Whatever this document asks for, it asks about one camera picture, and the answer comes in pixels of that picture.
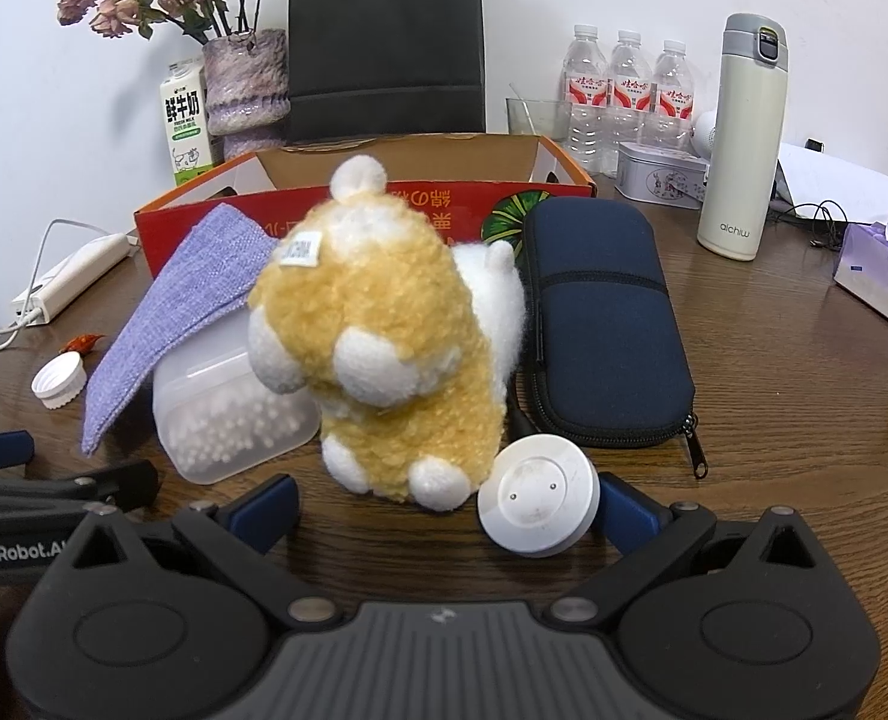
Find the water bottle right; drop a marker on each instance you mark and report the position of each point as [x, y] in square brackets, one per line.
[668, 122]

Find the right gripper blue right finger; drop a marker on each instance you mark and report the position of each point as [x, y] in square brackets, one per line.
[655, 542]

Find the purple textured vase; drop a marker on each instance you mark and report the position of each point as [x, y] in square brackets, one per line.
[246, 83]

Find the red orange cardboard box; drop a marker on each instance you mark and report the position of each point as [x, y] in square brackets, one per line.
[471, 186]

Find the small red orange object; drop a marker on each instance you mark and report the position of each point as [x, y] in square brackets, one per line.
[82, 344]

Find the white ribbed jar lid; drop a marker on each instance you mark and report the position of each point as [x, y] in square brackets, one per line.
[60, 381]

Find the translucent box of white beads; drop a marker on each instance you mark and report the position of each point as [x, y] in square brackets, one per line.
[213, 417]

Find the water bottle middle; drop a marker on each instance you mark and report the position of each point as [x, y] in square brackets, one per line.
[629, 78]

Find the water bottle left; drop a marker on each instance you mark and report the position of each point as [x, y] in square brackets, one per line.
[584, 88]

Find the purple woven cloth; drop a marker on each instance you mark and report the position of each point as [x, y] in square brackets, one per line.
[208, 277]

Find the black paper shopping bag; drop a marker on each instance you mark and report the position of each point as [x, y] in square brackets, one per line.
[362, 68]

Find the white thermos bottle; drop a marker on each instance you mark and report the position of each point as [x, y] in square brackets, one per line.
[747, 135]

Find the yellow white plush dog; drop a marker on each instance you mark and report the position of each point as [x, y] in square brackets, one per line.
[406, 343]

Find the navy zippered case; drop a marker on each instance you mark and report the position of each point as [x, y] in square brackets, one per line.
[604, 362]

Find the green white milk carton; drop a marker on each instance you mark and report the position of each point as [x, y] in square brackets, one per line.
[183, 96]

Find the water bottle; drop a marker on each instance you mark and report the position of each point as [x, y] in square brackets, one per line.
[668, 122]
[584, 88]
[629, 78]

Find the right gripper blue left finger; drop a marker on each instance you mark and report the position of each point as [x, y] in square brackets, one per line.
[233, 540]

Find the white round puck device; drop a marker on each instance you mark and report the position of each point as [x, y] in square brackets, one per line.
[541, 497]

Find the purple tissue pack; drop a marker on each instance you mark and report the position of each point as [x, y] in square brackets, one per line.
[863, 265]

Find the clear glass cup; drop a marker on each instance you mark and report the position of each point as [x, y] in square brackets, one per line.
[545, 117]

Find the white power strip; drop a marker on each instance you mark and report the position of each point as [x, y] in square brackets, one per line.
[53, 291]

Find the small lavender tin box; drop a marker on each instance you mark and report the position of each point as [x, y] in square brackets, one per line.
[654, 174]

